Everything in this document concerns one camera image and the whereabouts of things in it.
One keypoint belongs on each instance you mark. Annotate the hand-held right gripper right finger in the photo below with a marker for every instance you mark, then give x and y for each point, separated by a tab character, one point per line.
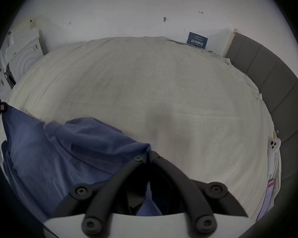
171	173

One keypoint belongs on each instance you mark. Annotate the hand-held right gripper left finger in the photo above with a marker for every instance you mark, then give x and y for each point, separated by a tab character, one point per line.
129	173

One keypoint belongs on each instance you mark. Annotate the dark blue shirt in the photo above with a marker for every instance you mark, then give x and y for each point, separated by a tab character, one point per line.
64	152

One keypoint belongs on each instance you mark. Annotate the white washing machine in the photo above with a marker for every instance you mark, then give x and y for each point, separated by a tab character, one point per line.
24	56

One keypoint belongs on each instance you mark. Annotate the bed with beige sheet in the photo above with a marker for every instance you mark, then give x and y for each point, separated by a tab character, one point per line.
151	83

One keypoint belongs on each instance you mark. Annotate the card with red label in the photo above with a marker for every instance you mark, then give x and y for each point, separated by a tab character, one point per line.
267	197

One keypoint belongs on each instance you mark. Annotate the grey padded headboard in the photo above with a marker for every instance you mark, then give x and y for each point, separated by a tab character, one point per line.
275	78

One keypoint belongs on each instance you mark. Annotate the blue wall sign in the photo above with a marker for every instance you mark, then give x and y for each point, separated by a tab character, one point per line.
197	40

